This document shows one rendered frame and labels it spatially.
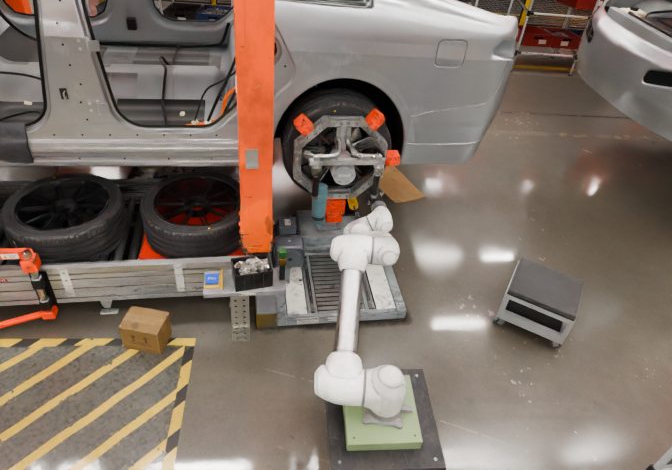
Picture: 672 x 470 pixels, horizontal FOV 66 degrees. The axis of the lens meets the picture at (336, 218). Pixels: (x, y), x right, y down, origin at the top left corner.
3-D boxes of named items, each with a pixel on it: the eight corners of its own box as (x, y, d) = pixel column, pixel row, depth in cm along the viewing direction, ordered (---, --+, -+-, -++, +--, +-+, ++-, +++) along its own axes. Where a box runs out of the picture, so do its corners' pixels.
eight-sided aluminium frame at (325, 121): (376, 192, 328) (389, 115, 295) (379, 198, 323) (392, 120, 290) (291, 194, 319) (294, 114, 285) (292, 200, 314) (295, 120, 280)
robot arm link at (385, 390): (403, 420, 224) (411, 393, 210) (361, 416, 224) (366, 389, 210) (402, 386, 236) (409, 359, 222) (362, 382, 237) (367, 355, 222)
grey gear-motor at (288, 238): (296, 242, 359) (299, 202, 337) (303, 286, 327) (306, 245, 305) (270, 243, 356) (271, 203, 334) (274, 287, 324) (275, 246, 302)
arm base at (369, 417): (411, 431, 227) (414, 425, 223) (361, 424, 228) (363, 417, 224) (411, 393, 240) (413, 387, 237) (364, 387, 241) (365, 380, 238)
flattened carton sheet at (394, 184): (390, 163, 466) (391, 160, 464) (425, 197, 429) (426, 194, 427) (361, 169, 454) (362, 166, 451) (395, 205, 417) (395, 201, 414)
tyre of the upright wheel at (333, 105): (272, 93, 303) (287, 184, 345) (275, 112, 285) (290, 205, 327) (383, 79, 308) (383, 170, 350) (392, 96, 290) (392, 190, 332)
